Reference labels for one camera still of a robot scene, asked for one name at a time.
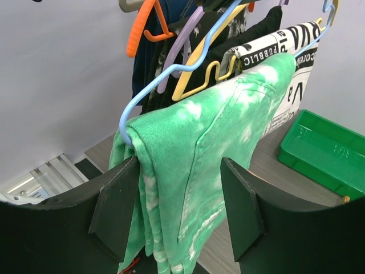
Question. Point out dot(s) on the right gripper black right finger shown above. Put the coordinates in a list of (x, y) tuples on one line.
[(242, 209)]

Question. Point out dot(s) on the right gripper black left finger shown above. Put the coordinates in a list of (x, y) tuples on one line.
[(111, 220)]

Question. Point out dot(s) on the green white trousers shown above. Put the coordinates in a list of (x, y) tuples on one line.
[(180, 149)]

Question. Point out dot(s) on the light blue wire hanger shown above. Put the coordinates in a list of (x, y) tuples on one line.
[(292, 39)]

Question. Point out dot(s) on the navy blue trousers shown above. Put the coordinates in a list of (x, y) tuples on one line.
[(173, 12)]

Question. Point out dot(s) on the purple plastic hanger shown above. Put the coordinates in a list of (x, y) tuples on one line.
[(179, 51)]

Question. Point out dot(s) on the orange plastic hanger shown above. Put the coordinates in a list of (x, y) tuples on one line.
[(138, 28)]

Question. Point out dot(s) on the black white patterned trousers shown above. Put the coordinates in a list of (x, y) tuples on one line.
[(154, 100)]

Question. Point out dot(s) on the yellow plastic hanger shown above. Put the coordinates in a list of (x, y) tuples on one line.
[(200, 52)]

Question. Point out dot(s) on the wooden clothes rack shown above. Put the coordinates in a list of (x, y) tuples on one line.
[(345, 199)]

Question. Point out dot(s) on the green plastic tray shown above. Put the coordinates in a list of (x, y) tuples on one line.
[(325, 152)]

